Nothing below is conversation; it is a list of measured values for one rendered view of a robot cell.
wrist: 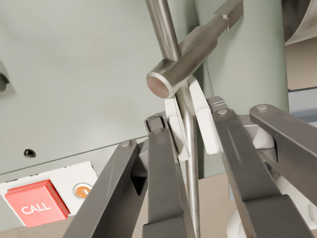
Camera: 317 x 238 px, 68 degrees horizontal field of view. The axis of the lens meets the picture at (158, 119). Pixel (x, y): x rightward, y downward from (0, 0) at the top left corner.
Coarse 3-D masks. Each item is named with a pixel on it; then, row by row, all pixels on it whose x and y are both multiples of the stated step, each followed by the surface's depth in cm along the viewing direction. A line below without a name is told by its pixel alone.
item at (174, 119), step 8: (168, 104) 15; (176, 104) 15; (168, 112) 14; (176, 112) 14; (168, 120) 13; (176, 120) 13; (176, 128) 13; (176, 136) 14; (184, 136) 14; (176, 144) 14; (184, 144) 14; (184, 152) 14; (184, 160) 14
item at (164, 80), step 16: (240, 0) 19; (224, 16) 19; (240, 16) 20; (192, 32) 17; (208, 32) 17; (192, 48) 16; (208, 48) 17; (160, 64) 15; (176, 64) 15; (192, 64) 16; (160, 80) 15; (176, 80) 15; (160, 96) 16
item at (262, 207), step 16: (224, 112) 12; (224, 128) 11; (240, 128) 11; (224, 144) 10; (240, 144) 10; (224, 160) 11; (240, 160) 9; (256, 160) 8; (240, 176) 8; (256, 176) 8; (240, 192) 7; (256, 192) 7; (272, 192) 7; (240, 208) 8; (256, 208) 6; (272, 208) 6; (288, 208) 6; (256, 224) 6; (272, 224) 6; (288, 224) 5; (304, 224) 5
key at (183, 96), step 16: (160, 0) 13; (160, 16) 13; (160, 32) 14; (160, 48) 15; (176, 48) 15; (176, 96) 17; (192, 112) 19; (192, 128) 19; (192, 144) 20; (192, 160) 21; (192, 176) 22; (192, 192) 24; (192, 208) 25
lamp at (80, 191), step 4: (76, 188) 30; (80, 188) 30; (84, 188) 30; (88, 188) 30; (76, 192) 30; (80, 192) 30; (84, 192) 30; (88, 192) 30; (80, 196) 30; (84, 196) 30
